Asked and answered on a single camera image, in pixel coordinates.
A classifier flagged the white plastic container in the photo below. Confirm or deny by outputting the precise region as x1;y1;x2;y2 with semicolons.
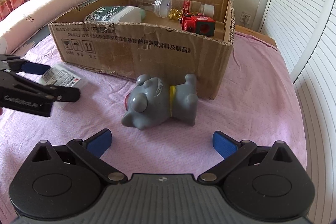
84;6;142;23

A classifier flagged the red toy train block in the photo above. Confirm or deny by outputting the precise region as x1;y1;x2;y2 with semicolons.
180;13;216;37

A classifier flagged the pink card case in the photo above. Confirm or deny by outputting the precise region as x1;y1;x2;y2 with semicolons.
38;64;88;89

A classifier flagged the brown cardboard box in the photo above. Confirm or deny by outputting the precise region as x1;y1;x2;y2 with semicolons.
49;0;235;100

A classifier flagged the grey mouse figurine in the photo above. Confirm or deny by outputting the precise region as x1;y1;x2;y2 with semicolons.
121;74;198;130

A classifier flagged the fish oil capsule bottle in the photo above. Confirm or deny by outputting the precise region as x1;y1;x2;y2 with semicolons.
168;0;215;20

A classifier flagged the pink quilt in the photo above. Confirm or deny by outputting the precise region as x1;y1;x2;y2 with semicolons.
0;0;96;55

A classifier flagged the white louvered closet door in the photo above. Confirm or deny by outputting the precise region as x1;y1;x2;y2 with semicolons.
259;0;335;223

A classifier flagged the white wall socket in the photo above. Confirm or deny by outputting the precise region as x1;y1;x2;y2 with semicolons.
240;12;251;26

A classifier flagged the mint green earbud case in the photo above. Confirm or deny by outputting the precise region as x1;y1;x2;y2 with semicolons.
139;9;146;20

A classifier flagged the clear plastic jar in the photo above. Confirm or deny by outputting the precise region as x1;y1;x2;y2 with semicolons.
129;0;172;18

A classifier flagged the pink towel mat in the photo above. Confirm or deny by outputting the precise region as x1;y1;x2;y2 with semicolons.
1;33;306;223

